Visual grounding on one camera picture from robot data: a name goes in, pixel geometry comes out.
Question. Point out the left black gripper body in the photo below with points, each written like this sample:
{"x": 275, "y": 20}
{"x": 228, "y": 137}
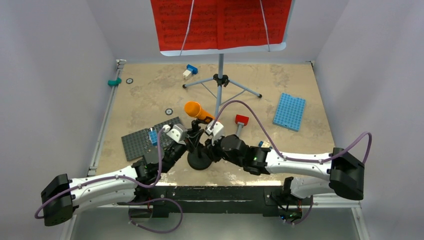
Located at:
{"x": 175, "y": 154}

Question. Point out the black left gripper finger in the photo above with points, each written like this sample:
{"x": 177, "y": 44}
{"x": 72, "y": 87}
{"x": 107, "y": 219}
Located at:
{"x": 193, "y": 146}
{"x": 193, "y": 137}

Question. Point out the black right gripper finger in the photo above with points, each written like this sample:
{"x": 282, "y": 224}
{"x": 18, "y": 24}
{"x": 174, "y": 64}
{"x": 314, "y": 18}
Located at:
{"x": 209, "y": 144}
{"x": 206, "y": 156}

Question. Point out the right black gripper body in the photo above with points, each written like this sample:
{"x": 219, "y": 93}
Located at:
{"x": 217, "y": 152}

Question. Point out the black microphone stand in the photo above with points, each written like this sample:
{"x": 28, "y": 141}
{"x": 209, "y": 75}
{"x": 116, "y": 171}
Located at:
{"x": 194, "y": 159}

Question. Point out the orange toy microphone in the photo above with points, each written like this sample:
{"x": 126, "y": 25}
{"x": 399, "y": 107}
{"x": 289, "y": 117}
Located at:
{"x": 195, "y": 110}

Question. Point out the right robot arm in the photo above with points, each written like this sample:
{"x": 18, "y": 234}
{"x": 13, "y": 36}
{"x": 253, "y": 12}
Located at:
{"x": 337, "y": 172}

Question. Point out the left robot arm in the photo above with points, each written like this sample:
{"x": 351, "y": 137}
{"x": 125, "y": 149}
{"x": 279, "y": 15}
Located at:
{"x": 63, "y": 197}

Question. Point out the blue building brick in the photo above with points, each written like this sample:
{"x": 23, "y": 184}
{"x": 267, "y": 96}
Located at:
{"x": 153, "y": 137}

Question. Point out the red grey toy hammer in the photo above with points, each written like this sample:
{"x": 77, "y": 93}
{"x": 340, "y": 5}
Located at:
{"x": 241, "y": 121}

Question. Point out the white blue toy car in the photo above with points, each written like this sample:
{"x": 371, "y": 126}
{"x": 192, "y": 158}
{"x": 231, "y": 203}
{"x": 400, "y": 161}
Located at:
{"x": 265, "y": 144}

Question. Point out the light blue music stand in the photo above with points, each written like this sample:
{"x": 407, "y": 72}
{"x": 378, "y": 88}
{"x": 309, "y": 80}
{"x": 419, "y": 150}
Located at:
{"x": 218, "y": 82}

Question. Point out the blue white brick block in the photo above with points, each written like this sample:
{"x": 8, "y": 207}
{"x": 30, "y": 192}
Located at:
{"x": 189, "y": 71}

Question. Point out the light blue building baseplate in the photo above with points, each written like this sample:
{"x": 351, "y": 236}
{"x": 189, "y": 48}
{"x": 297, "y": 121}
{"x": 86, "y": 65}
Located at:
{"x": 289, "y": 112}

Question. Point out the far black white poker chip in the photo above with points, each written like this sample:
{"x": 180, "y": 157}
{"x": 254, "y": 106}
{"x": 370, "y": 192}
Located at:
{"x": 129, "y": 80}

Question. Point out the teal clamp piece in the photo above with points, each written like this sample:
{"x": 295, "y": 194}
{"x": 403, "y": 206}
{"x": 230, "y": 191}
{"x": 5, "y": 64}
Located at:
{"x": 115, "y": 82}

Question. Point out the red sheet music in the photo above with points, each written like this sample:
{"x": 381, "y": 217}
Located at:
{"x": 220, "y": 24}

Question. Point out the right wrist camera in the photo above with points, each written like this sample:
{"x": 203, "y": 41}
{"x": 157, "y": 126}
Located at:
{"x": 215, "y": 131}

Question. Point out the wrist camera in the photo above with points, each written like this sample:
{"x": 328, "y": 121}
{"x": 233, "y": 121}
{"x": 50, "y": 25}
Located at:
{"x": 215, "y": 131}
{"x": 177, "y": 132}

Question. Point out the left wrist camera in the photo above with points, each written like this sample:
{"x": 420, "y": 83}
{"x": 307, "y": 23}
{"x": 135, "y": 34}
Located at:
{"x": 177, "y": 132}

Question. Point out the black table front rail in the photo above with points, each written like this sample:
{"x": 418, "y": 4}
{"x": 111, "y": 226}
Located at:
{"x": 268, "y": 201}

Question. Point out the aluminium side rail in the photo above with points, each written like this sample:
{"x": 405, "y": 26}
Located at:
{"x": 93, "y": 166}

